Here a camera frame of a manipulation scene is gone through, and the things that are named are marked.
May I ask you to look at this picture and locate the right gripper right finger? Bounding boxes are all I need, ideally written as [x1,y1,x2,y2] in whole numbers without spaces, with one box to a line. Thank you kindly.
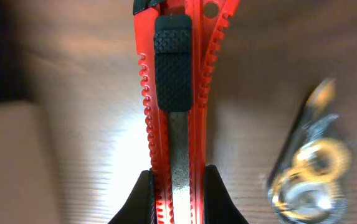
[204,165,249,224]

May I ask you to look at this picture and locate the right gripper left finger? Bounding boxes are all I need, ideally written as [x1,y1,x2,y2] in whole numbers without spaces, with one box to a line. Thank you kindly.
[108,169,157,224]

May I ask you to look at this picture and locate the black correction tape dispenser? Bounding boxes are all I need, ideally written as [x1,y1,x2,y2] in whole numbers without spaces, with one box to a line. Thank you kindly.
[267,78,352,224]

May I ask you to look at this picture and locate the red utility knife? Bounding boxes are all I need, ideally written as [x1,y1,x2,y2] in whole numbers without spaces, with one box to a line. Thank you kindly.
[132,0,239,223]

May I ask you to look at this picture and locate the open cardboard box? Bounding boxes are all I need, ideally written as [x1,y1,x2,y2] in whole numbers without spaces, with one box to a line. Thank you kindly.
[0,101,62,223]

